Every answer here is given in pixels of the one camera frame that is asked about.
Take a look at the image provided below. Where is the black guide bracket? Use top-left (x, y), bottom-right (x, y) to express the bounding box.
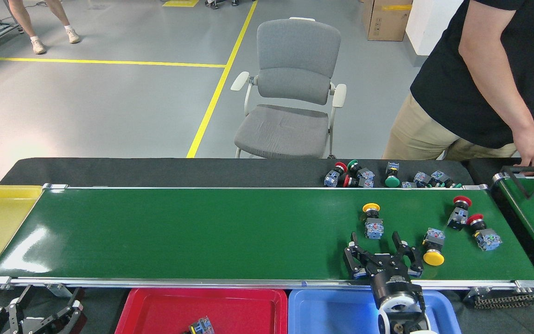
top-left (502, 166), bottom-right (534, 199)

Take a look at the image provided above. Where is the grey office chair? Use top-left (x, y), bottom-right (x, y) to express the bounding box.
top-left (230, 17), bottom-right (347, 160)

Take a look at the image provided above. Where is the conveyor drive chain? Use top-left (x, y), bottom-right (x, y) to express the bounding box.
top-left (464, 288), bottom-right (534, 309)

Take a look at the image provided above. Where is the cardboard box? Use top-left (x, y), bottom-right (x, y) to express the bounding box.
top-left (362, 0), bottom-right (413, 42)

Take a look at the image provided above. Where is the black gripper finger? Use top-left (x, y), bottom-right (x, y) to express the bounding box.
top-left (0, 285), bottom-right (33, 334)
top-left (392, 232), bottom-right (424, 278)
top-left (35, 288), bottom-right (84, 334)
top-left (343, 232), bottom-right (374, 280)

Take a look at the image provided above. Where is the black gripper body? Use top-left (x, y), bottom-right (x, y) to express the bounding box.
top-left (364, 254), bottom-right (416, 302)

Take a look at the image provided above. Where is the red push button switch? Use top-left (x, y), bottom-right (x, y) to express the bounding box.
top-left (343, 175), bottom-right (374, 188)
top-left (466, 213), bottom-right (503, 251)
top-left (447, 196), bottom-right (472, 231)
top-left (324, 162), bottom-right (348, 188)

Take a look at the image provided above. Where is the blue plastic tray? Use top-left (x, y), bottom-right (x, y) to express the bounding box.
top-left (288, 289), bottom-right (462, 334)

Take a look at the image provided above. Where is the red plastic tray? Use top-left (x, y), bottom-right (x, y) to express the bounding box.
top-left (115, 288), bottom-right (288, 334)

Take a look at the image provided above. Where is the yellow push button switch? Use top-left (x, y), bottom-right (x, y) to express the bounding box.
top-left (362, 203), bottom-right (384, 240)
top-left (422, 228), bottom-right (445, 266)

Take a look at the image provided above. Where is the long green conveyor belt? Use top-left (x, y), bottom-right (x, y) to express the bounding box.
top-left (0, 183), bottom-right (534, 292)

